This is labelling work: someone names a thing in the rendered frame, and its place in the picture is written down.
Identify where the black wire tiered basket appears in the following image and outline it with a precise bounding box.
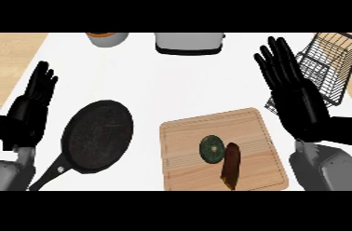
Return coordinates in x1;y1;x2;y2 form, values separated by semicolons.
263;33;352;116

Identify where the black frying pan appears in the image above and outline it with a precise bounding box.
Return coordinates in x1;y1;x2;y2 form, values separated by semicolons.
28;99;134;192

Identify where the grey cup with orange rim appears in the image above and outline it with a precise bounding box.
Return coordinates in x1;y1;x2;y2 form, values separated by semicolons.
85;33;130;48

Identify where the round green squash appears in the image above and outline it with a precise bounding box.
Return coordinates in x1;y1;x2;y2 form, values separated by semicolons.
198;134;224;165

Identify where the grey toaster appliance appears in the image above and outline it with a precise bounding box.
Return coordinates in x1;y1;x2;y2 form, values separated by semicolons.
152;33;226;56

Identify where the dark brown long vegetable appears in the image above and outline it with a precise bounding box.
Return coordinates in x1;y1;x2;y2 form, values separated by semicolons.
218;142;242;191

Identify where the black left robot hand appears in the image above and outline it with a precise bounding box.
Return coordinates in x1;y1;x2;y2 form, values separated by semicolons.
0;61;60;153

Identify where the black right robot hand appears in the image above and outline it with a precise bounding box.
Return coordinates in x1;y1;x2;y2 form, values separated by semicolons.
253;35;352;146

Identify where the wooden cutting board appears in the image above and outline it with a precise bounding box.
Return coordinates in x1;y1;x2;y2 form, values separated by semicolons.
158;107;289;192

